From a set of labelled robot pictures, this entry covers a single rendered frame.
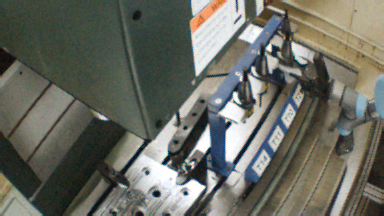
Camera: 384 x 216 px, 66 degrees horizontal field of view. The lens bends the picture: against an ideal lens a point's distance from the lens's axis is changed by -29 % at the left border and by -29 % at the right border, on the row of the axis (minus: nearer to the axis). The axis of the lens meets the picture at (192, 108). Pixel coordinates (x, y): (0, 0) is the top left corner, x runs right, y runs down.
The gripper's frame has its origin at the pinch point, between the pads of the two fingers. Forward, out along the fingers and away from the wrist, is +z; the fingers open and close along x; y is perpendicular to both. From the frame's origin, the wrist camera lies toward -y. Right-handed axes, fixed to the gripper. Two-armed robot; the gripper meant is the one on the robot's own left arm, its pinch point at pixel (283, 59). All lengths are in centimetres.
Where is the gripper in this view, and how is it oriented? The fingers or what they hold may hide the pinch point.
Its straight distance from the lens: 120.7
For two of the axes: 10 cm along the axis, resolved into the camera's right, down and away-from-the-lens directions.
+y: 0.5, 6.2, 7.8
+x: 5.4, -6.7, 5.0
